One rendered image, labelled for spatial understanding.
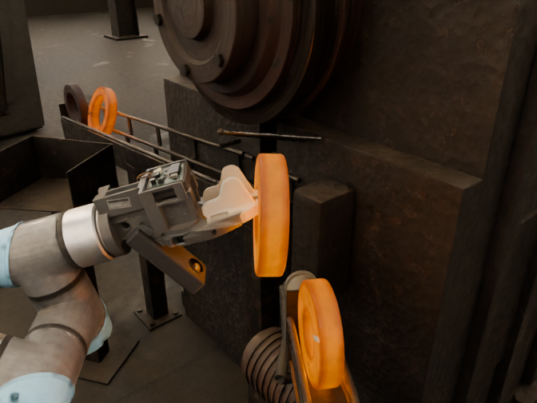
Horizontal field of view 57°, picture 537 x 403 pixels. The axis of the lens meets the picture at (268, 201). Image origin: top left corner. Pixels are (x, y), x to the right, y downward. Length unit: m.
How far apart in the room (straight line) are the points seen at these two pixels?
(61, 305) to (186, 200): 0.21
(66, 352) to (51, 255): 0.11
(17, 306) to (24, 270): 1.47
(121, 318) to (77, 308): 1.26
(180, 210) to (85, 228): 0.11
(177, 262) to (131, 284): 1.47
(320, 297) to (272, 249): 0.15
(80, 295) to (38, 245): 0.09
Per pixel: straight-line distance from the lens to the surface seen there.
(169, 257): 0.64
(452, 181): 0.85
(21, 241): 0.66
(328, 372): 0.70
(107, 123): 1.83
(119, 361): 1.77
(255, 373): 1.00
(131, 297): 2.03
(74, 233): 0.63
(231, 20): 0.86
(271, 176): 0.57
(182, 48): 1.03
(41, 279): 0.67
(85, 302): 0.70
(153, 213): 0.59
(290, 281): 0.89
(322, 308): 0.69
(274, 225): 0.56
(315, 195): 0.92
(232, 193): 0.59
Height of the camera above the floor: 1.21
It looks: 27 degrees down
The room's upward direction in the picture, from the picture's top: straight up
